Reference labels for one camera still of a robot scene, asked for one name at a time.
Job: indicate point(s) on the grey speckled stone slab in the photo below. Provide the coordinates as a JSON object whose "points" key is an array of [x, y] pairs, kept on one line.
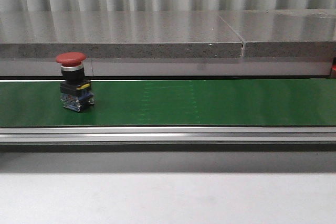
{"points": [[107, 35]]}

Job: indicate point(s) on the green conveyor belt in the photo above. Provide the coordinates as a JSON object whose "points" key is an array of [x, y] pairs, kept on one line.
{"points": [[267, 102]]}

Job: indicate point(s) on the aluminium conveyor frame rail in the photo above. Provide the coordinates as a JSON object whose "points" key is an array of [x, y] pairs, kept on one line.
{"points": [[168, 135]]}

